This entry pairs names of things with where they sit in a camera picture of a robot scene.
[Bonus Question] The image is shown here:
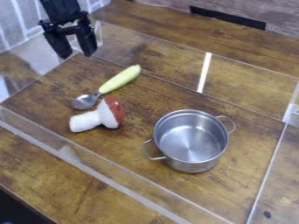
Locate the stainless steel pot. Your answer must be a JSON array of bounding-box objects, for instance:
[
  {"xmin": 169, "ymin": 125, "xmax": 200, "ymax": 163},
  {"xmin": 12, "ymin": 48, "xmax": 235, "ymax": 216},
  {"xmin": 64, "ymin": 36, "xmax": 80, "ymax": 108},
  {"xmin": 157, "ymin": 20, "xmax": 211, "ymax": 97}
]
[{"xmin": 143, "ymin": 109, "xmax": 236, "ymax": 173}]

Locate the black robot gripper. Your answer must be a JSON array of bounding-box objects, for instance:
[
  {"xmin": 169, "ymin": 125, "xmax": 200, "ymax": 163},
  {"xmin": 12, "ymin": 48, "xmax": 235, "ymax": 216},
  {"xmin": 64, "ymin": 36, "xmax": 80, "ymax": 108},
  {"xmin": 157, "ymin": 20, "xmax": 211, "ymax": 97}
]
[{"xmin": 39, "ymin": 0, "xmax": 97, "ymax": 60}]

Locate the green handled metal spoon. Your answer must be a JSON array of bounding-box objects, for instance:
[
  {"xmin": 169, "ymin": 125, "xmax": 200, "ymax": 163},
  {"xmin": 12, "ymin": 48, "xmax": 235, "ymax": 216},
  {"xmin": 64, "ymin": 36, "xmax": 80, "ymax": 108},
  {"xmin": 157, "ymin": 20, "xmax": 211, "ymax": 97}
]
[{"xmin": 71, "ymin": 65, "xmax": 141, "ymax": 110}]

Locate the clear acrylic enclosure wall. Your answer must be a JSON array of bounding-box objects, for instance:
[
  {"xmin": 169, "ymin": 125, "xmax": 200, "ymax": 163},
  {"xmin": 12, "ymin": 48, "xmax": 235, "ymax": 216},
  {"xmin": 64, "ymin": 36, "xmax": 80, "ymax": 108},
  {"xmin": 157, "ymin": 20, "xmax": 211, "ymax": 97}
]
[{"xmin": 0, "ymin": 81, "xmax": 299, "ymax": 224}]

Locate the clear acrylic triangle stand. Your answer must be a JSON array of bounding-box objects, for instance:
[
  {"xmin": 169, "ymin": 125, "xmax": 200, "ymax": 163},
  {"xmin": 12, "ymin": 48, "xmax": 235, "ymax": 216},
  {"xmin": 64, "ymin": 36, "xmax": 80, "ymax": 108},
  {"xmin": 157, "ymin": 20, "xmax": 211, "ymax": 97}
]
[{"xmin": 69, "ymin": 20, "xmax": 103, "ymax": 57}]

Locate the black strip on table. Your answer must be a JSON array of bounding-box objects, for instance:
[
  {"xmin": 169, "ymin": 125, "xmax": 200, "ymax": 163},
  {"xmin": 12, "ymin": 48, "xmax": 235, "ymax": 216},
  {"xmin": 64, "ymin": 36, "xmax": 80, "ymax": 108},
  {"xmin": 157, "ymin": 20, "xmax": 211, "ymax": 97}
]
[{"xmin": 189, "ymin": 6, "xmax": 267, "ymax": 30}]

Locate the plush mushroom toy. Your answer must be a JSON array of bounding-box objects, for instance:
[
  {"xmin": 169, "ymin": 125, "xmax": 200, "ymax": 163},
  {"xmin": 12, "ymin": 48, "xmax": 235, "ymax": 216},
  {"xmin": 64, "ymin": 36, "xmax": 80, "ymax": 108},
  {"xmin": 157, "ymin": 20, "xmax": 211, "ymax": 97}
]
[{"xmin": 69, "ymin": 95, "xmax": 125, "ymax": 132}]

